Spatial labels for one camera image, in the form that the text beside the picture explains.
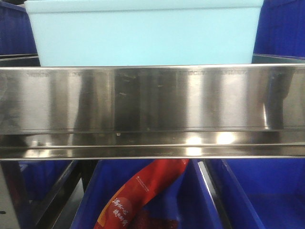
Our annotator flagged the red snack bag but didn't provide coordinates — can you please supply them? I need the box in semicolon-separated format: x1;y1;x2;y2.
94;159;189;229

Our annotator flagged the right shelf blue bin middle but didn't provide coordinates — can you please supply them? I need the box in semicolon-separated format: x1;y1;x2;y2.
71;159;222;229

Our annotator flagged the light blue plastic bin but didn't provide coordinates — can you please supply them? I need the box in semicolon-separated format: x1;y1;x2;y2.
25;0;263;66

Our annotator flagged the right shelf steel divider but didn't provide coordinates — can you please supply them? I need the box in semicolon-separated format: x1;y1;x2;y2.
198;159;233;229

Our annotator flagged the right shelf upper left bin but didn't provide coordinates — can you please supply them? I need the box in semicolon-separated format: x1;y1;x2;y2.
0;1;37;55

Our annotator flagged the shelf blue bin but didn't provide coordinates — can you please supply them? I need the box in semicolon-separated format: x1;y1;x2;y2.
71;159;222;229
206;159;305;229
19;160;70;201

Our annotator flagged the right shelf blue bin left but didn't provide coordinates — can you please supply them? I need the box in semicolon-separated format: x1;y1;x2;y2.
19;160;70;201

